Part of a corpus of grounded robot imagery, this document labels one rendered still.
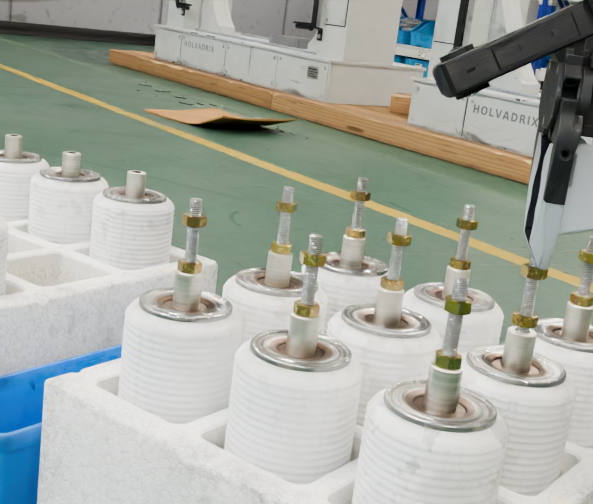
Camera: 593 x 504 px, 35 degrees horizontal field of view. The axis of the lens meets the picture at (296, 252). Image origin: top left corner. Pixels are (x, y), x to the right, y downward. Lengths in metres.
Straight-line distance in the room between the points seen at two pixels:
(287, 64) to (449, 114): 1.06
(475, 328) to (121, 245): 0.45
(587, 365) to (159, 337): 0.35
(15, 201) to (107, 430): 0.59
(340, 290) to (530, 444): 0.27
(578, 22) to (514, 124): 2.74
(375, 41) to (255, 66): 0.64
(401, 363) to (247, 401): 0.14
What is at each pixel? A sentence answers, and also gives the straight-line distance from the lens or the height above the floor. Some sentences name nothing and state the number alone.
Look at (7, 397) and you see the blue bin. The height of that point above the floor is 0.10.
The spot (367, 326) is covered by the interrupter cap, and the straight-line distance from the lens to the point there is 0.78.
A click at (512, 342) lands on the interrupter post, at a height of 0.27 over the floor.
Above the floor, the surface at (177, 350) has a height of 0.23.
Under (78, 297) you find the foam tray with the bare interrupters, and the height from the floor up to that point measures 0.17.
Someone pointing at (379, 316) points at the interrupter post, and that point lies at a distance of 0.79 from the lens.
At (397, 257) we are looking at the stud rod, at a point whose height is 0.31.
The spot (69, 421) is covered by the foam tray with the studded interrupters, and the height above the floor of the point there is 0.16.
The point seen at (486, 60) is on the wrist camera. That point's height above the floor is 0.48.
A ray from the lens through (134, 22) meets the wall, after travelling 7.70.
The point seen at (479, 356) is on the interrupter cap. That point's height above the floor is 0.25.
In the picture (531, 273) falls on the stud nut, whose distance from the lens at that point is 0.72.
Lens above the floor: 0.50
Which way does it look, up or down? 15 degrees down
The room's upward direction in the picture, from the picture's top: 7 degrees clockwise
